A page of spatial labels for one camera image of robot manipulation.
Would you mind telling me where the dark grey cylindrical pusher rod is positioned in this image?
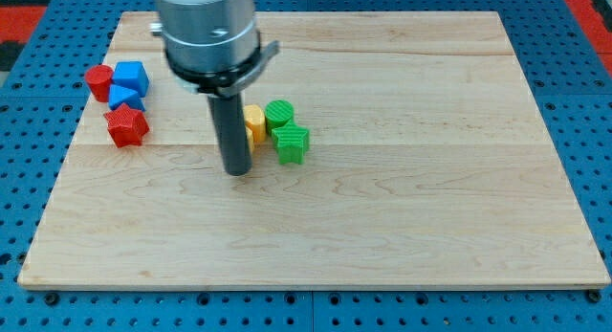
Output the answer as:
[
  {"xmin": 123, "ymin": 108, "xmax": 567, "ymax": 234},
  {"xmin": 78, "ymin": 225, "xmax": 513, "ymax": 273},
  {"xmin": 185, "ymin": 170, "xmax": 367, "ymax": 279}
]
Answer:
[{"xmin": 207, "ymin": 95, "xmax": 252, "ymax": 176}]

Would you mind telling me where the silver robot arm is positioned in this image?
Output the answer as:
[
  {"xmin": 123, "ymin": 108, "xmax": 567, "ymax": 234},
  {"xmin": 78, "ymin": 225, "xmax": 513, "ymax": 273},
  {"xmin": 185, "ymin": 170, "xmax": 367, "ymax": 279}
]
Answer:
[{"xmin": 150, "ymin": 0, "xmax": 280, "ymax": 176}]

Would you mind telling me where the yellow heart block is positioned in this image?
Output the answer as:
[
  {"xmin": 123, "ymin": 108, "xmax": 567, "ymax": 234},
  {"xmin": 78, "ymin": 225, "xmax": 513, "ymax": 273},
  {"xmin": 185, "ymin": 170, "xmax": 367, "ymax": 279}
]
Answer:
[{"xmin": 243, "ymin": 104, "xmax": 267, "ymax": 144}]

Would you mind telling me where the green star block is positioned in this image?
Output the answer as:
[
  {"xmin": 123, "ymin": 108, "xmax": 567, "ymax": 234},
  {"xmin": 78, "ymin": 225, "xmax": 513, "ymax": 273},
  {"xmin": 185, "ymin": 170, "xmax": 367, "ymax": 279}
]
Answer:
[{"xmin": 272, "ymin": 122, "xmax": 310, "ymax": 165}]

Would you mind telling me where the red star block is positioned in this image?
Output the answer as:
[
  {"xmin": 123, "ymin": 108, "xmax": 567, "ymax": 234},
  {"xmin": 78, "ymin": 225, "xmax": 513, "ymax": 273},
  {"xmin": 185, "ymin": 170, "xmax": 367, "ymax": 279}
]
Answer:
[{"xmin": 103, "ymin": 103, "xmax": 149, "ymax": 148}]

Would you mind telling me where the yellow block behind rod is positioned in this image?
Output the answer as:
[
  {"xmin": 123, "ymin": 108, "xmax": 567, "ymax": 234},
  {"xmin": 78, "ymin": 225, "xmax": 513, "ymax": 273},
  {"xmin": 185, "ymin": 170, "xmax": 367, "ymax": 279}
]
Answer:
[{"xmin": 245, "ymin": 126, "xmax": 255, "ymax": 155}]

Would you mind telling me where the green cylinder block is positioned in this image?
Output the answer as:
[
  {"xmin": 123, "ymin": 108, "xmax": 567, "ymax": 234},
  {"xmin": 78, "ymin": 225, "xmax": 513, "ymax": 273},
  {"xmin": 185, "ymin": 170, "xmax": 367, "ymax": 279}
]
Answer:
[{"xmin": 264, "ymin": 100, "xmax": 295, "ymax": 135}]

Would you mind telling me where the blue cube block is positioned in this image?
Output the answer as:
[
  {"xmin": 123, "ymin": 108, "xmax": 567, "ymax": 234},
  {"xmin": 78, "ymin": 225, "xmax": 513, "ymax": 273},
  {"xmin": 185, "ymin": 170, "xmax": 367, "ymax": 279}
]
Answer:
[{"xmin": 112, "ymin": 61, "xmax": 149, "ymax": 98}]

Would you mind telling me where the blue triangle block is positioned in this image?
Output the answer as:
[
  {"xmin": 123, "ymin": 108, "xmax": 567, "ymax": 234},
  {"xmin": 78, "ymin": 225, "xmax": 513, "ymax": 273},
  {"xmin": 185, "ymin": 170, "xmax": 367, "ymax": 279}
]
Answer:
[{"xmin": 108, "ymin": 84, "xmax": 145, "ymax": 112}]

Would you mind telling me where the red cylinder block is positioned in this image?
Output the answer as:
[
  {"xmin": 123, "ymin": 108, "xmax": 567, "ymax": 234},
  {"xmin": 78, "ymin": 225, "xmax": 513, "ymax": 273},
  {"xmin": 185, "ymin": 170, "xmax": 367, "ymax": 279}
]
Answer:
[{"xmin": 84, "ymin": 64, "xmax": 114, "ymax": 102}]

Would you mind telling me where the wooden board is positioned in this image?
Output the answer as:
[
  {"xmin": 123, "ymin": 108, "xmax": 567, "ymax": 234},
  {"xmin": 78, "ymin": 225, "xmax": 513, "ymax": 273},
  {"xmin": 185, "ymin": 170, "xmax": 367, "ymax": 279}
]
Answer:
[{"xmin": 18, "ymin": 11, "xmax": 610, "ymax": 291}]

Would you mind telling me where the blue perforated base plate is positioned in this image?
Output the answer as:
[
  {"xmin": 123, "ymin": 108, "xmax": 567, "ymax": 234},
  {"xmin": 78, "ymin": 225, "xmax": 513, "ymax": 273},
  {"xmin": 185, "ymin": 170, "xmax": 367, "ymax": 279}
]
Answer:
[{"xmin": 1, "ymin": 0, "xmax": 611, "ymax": 331}]

